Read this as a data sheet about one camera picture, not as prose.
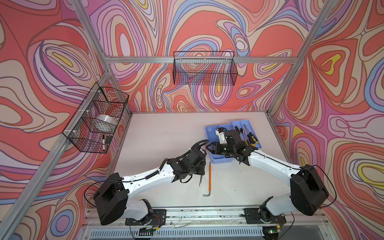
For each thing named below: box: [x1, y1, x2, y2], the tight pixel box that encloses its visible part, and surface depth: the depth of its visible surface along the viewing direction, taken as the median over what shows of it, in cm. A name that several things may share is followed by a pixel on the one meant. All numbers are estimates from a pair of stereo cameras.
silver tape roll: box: [96, 114, 118, 125], surface depth 75 cm
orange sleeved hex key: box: [203, 161, 212, 197], surface depth 88 cm
